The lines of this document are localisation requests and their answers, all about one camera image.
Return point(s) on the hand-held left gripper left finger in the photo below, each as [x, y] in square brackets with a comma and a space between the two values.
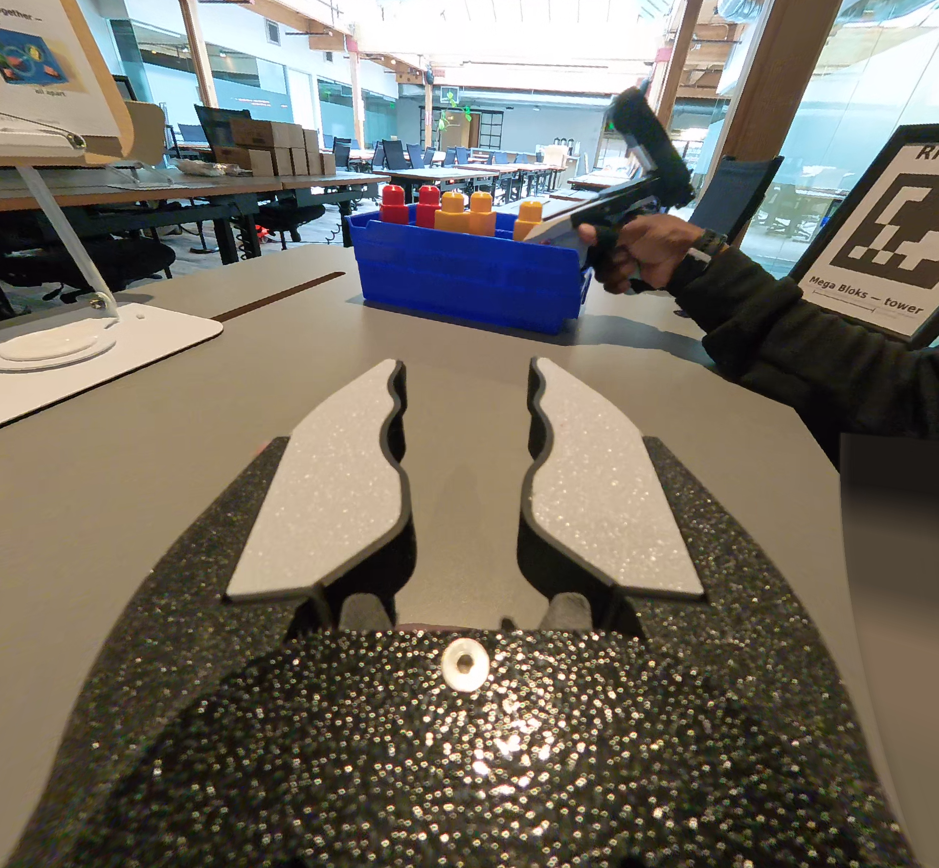
[323, 508]

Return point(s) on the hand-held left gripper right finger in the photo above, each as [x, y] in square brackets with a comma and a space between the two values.
[609, 508]

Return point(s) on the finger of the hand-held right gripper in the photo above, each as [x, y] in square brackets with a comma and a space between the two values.
[557, 231]

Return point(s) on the yellow single-stud block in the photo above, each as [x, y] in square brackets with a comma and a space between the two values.
[528, 222]

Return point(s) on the blue storage bin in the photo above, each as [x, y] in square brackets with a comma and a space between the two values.
[455, 281]

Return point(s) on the person's right forearm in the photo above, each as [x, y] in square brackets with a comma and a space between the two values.
[807, 361]

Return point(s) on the person's right hand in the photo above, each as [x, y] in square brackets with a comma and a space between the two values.
[653, 248]

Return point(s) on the yellow two-stud block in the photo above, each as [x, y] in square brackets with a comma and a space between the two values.
[462, 222]

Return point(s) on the black wristwatch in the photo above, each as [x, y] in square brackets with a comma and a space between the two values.
[708, 248]

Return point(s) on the red single-stud block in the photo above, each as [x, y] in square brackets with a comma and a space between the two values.
[394, 211]
[428, 211]

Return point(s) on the green plant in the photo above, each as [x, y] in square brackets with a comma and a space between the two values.
[449, 119]

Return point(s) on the row of blue office chairs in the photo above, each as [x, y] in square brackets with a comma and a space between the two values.
[396, 152]

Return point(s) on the black framed marker sign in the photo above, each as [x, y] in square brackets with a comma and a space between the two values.
[865, 295]

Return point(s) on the stack of cardboard boxes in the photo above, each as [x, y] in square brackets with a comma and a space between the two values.
[264, 134]

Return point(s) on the black office chair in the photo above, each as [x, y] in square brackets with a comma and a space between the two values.
[110, 262]

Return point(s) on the long office desk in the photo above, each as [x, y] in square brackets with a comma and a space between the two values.
[220, 185]

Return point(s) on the clear plastic bag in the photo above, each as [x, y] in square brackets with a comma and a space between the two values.
[196, 167]

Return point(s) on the tan board on clear stand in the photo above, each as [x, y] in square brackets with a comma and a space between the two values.
[143, 134]

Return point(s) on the wooden instruction poster board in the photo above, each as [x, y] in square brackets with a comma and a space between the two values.
[44, 16]

